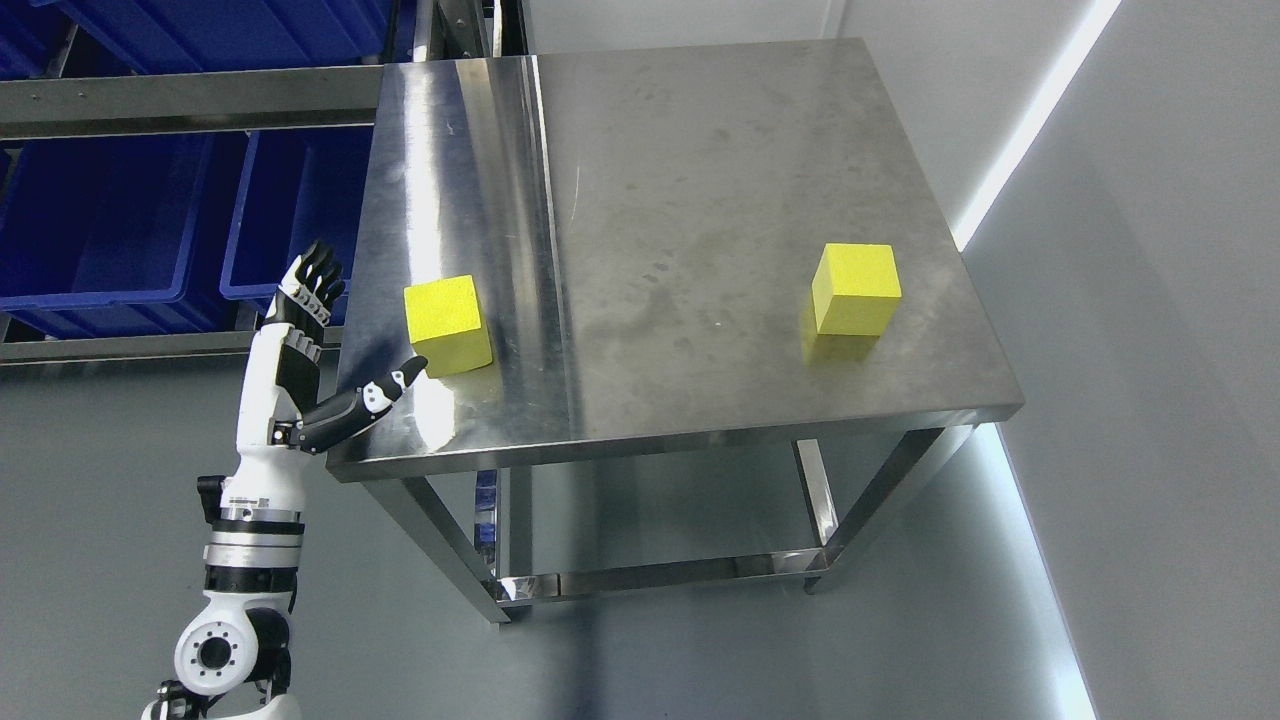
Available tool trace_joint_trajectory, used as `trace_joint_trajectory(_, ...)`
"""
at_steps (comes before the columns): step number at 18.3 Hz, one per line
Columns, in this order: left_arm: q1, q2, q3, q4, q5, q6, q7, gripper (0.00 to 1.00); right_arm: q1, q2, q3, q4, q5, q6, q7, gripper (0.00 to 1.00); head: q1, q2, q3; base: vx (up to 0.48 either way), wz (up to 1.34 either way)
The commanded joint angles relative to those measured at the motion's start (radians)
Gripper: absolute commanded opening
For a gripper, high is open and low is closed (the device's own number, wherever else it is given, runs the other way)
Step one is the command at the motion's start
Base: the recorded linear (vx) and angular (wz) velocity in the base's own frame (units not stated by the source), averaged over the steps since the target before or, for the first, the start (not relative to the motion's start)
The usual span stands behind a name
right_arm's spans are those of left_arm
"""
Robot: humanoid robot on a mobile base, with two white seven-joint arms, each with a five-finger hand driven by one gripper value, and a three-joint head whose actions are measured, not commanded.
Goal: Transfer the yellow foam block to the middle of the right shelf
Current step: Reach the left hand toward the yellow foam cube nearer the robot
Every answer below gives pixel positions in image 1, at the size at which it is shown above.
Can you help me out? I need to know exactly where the stainless steel table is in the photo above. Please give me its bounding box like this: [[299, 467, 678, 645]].
[[326, 38, 1025, 624]]

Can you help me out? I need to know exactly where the blue plastic bin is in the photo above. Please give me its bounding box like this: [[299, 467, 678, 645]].
[[1, 133, 247, 340], [219, 127, 372, 313], [29, 1, 397, 76]]

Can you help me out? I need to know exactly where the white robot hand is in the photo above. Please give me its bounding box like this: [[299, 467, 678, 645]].
[[236, 241, 429, 473]]

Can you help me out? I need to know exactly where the yellow foam block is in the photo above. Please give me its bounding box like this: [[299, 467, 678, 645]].
[[812, 243, 902, 337], [403, 274, 494, 379]]

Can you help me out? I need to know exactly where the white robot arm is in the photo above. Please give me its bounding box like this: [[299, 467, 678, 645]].
[[142, 242, 428, 719]]

